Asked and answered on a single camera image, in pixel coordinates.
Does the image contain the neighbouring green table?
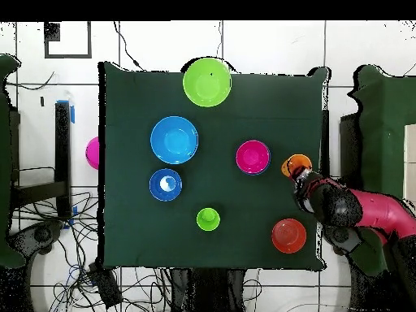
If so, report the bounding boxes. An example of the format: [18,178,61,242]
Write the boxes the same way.
[347,64,416,277]
[0,54,27,271]

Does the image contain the black square frame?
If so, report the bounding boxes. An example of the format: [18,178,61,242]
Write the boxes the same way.
[44,21,93,59]

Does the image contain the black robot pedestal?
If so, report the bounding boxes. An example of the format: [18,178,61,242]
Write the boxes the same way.
[168,267,248,312]

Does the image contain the black cable with plug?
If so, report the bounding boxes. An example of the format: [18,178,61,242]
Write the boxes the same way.
[113,21,145,72]

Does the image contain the small dark blue bowl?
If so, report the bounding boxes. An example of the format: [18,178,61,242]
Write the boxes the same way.
[149,167,184,202]

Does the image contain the black pedestal leg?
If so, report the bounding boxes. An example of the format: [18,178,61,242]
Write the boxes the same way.
[9,220,63,258]
[324,223,362,258]

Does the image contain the dark green table cloth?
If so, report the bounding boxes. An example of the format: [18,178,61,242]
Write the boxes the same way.
[97,61,329,272]

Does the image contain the large green bowl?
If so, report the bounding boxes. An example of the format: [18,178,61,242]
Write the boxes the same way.
[182,57,232,108]

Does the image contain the white box stack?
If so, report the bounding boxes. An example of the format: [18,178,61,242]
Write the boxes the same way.
[403,123,416,202]

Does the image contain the magenta bowl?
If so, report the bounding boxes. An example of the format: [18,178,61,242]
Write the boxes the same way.
[84,136,100,171]

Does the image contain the orange bowl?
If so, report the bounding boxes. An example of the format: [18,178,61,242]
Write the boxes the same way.
[271,218,307,254]

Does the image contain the black metal stand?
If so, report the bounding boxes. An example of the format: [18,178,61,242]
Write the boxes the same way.
[9,101,73,225]

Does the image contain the small pink bowl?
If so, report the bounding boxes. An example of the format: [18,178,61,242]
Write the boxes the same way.
[235,139,271,176]

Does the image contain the green cup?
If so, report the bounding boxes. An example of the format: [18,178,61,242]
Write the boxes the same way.
[196,207,221,232]

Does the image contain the orange cup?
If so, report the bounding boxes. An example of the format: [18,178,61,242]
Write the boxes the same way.
[280,154,313,179]

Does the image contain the black power strip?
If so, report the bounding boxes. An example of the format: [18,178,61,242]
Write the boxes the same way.
[89,262,124,308]

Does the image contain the large light blue bowl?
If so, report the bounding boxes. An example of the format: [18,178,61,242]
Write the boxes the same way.
[149,115,200,166]

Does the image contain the floor cable tangle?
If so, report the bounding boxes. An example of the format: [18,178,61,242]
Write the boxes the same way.
[48,191,171,312]

